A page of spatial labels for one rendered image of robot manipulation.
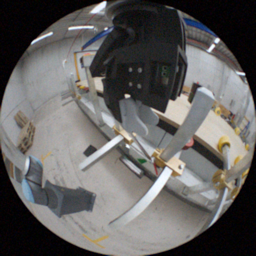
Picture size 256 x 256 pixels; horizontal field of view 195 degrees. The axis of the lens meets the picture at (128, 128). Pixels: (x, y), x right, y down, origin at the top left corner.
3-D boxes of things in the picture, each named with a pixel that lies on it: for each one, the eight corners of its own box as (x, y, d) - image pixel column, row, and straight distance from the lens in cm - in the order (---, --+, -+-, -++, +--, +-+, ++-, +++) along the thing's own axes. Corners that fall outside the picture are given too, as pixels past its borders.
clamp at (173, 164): (174, 177, 35) (181, 174, 31) (149, 159, 33) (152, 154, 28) (179, 166, 38) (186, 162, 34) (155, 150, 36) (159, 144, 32)
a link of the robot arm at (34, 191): (38, 202, 85) (22, 196, 78) (37, 183, 83) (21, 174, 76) (49, 208, 72) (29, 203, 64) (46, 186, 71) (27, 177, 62)
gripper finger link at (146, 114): (148, 144, 16) (160, 102, 10) (127, 129, 18) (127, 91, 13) (155, 135, 18) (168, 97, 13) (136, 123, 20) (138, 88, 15)
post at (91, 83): (100, 127, 64) (85, 67, 48) (98, 124, 67) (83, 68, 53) (105, 124, 65) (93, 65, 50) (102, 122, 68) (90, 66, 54)
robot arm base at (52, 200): (57, 213, 82) (48, 213, 76) (43, 199, 94) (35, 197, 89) (60, 196, 73) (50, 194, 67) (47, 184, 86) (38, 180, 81)
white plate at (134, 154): (164, 182, 46) (173, 180, 37) (128, 154, 46) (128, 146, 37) (164, 182, 46) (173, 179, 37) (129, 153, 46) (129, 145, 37)
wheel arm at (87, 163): (85, 172, 37) (80, 170, 34) (82, 166, 39) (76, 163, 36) (146, 124, 49) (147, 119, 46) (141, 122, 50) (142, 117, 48)
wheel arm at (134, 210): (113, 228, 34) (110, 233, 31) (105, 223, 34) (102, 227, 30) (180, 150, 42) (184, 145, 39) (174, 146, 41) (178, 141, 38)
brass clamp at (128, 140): (128, 147, 37) (128, 141, 33) (112, 132, 44) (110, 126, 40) (136, 139, 40) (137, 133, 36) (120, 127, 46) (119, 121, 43)
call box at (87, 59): (84, 68, 47) (82, 55, 48) (81, 69, 53) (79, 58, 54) (96, 66, 49) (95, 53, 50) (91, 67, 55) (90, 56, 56)
